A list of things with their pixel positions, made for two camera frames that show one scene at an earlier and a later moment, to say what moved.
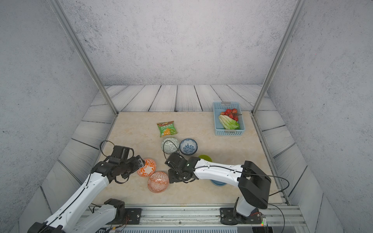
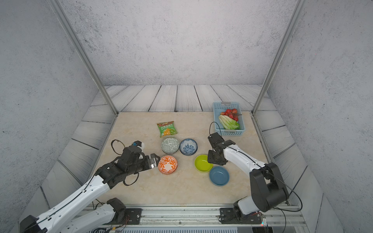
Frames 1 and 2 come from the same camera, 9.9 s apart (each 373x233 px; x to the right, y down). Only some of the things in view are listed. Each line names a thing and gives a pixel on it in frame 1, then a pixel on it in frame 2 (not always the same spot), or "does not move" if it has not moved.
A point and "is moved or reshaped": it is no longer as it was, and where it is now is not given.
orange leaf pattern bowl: x=148 y=169 is moved or reshaped
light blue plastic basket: x=219 y=107 does not move
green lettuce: x=228 y=123 does not move
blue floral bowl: x=188 y=146 does not move
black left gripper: x=137 y=165 → x=158 y=158
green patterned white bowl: x=170 y=145 does not move
